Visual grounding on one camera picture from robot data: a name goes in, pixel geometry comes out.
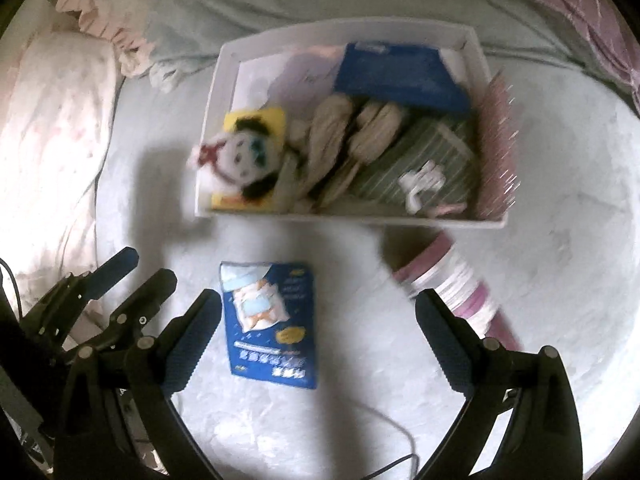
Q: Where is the black cable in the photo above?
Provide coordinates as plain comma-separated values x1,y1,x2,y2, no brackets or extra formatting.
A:
339,398,421,480

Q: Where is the beige plaid cloth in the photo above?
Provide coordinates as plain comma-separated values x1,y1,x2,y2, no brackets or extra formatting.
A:
272,93,406,214

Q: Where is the white snowman plush toy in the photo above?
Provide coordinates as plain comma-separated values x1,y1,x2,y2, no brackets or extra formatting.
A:
186,114,296,204

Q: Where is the grey-green blanket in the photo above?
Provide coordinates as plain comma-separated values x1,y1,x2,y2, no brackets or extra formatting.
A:
145,0,602,92

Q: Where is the purple pump bottle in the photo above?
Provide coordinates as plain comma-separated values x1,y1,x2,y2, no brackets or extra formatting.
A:
383,230,522,350

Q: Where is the green plaid pouch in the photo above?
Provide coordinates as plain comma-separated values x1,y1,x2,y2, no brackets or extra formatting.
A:
348,116,480,218

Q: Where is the blue mask packet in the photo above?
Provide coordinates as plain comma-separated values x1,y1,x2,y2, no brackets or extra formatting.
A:
219,262,318,390

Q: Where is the pink floral pillow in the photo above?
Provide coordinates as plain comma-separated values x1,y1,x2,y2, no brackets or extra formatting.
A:
1,32,119,311

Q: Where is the white cardboard box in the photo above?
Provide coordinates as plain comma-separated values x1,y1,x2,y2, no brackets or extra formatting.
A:
194,18,512,228

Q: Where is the dark blue packet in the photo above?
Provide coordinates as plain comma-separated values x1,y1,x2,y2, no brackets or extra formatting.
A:
334,42,471,115

